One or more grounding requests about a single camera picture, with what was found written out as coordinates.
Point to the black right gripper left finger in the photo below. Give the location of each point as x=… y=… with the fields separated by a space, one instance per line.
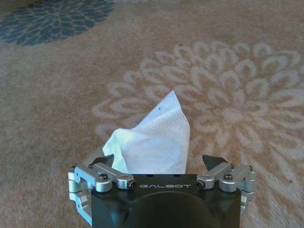
x=95 y=174

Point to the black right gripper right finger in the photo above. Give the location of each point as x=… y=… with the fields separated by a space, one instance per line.
x=225 y=175

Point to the white paper tissue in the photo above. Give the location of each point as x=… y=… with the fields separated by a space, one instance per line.
x=154 y=142

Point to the beige floral patterned rug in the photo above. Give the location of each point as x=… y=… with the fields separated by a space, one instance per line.
x=71 y=83

